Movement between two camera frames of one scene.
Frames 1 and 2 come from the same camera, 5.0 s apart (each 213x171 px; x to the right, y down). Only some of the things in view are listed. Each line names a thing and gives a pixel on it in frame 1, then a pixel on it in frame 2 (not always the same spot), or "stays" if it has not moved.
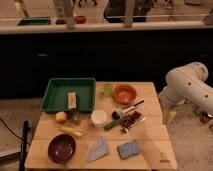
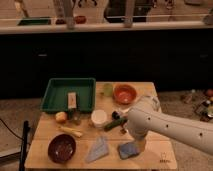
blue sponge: [128, 149] stays
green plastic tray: [57, 92] stays
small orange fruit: [61, 116] stays
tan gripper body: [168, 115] → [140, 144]
